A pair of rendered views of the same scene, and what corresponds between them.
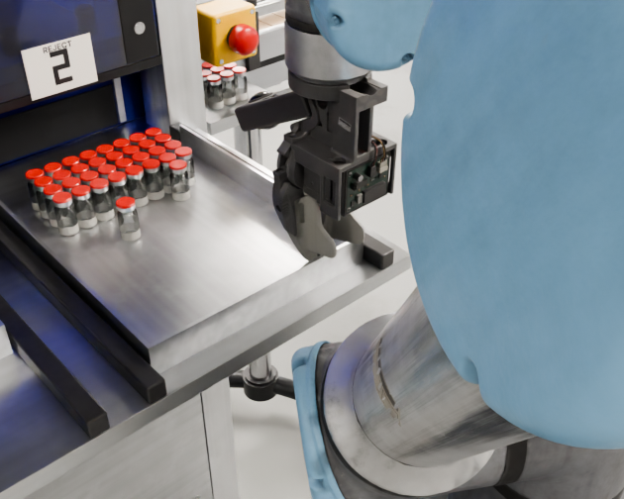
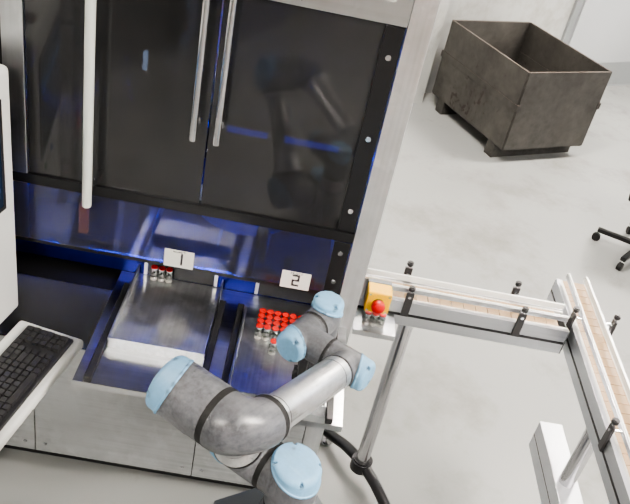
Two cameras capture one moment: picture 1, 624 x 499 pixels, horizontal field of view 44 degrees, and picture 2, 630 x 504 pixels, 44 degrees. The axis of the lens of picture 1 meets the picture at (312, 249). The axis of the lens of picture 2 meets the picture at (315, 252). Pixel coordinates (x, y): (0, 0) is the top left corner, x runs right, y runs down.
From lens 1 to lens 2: 1.42 m
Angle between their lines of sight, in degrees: 31
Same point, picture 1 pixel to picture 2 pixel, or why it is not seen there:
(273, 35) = (422, 307)
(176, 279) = (265, 377)
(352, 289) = (308, 421)
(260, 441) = (341, 491)
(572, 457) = (269, 491)
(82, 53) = (305, 280)
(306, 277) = not seen: hidden behind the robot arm
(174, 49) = (346, 295)
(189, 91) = (347, 312)
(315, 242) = not seen: hidden behind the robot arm
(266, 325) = not seen: hidden behind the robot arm
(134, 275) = (256, 366)
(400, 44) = (289, 356)
